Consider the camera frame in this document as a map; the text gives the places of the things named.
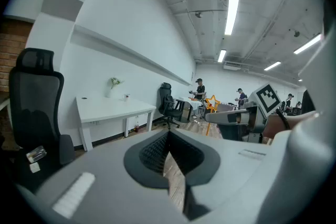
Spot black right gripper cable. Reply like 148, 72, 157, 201
275, 108, 291, 131

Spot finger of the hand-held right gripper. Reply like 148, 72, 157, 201
204, 109, 250, 124
217, 123, 249, 142

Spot person's black star-print shirt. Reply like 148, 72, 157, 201
300, 89, 317, 114

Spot white air conditioner unit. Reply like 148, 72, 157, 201
223, 62, 243, 71

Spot orange star stirrer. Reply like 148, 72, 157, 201
204, 94, 221, 137

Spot person's right forearm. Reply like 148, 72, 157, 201
262, 110, 321, 140

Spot clear plastic chair tag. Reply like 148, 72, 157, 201
26, 145, 47, 161

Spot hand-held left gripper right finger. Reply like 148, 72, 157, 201
169, 130, 292, 224

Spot table with white cloth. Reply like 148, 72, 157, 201
174, 96, 204, 122

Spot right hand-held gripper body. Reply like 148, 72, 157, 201
230, 83, 283, 144

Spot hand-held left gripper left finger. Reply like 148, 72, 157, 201
33, 130, 190, 224

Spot black mesh office chair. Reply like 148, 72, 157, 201
158, 82, 184, 130
0, 47, 76, 194

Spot white flower bouquet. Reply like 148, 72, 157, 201
110, 77, 124, 90

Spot white desk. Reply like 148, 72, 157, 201
75, 96, 158, 152

